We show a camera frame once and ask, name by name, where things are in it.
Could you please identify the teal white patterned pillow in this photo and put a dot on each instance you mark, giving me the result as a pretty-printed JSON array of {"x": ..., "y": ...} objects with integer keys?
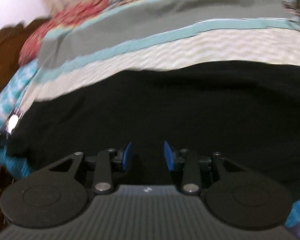
[{"x": 10, "y": 96}]

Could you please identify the dark wooden headboard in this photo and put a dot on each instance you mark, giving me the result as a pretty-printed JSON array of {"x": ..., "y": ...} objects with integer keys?
[{"x": 12, "y": 38}]

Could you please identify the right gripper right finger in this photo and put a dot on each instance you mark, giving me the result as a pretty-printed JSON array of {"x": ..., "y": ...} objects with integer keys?
[{"x": 194, "y": 174}]

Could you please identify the black pants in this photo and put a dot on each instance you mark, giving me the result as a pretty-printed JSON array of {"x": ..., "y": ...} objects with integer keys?
[{"x": 248, "y": 111}]

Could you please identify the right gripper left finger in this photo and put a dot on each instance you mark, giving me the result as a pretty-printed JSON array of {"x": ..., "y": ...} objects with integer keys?
[{"x": 101, "y": 173}]

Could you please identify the patterned bedsheet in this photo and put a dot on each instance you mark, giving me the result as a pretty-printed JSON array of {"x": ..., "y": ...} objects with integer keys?
[{"x": 160, "y": 36}]

